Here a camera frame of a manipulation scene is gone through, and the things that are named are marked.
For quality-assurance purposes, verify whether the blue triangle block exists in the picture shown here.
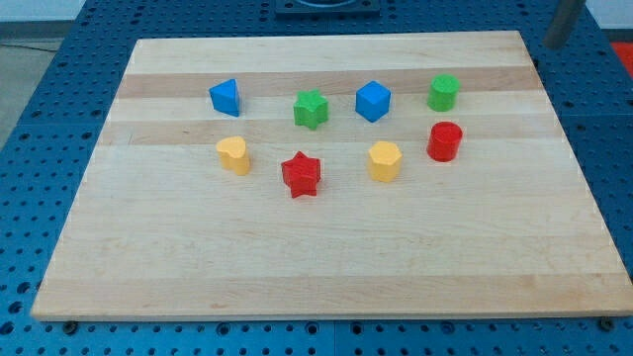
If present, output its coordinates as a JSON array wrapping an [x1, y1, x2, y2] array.
[[209, 78, 240, 117]]

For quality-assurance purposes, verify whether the wooden board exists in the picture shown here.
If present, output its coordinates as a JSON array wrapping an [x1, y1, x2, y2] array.
[[32, 31, 632, 321]]

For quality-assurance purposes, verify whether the red star block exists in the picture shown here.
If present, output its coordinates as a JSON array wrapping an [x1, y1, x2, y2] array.
[[281, 151, 321, 199]]

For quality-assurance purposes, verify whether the green star block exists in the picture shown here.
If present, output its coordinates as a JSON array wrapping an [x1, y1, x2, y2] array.
[[293, 89, 328, 131]]

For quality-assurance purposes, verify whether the yellow hexagon block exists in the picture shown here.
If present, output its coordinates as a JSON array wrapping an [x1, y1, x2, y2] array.
[[368, 140, 403, 183]]

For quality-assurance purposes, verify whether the yellow heart block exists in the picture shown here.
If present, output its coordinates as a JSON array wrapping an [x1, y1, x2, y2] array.
[[216, 135, 250, 176]]

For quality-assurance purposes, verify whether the blue cube block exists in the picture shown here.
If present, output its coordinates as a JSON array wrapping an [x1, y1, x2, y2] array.
[[355, 81, 392, 123]]

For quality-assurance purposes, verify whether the red cylinder block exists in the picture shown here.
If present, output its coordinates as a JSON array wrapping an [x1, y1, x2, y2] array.
[[426, 122, 463, 162]]

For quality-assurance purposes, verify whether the green cylinder block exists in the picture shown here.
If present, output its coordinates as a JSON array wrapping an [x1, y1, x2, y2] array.
[[427, 73, 461, 112]]

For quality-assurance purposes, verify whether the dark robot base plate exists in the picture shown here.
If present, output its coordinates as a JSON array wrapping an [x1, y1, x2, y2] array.
[[273, 0, 381, 17]]

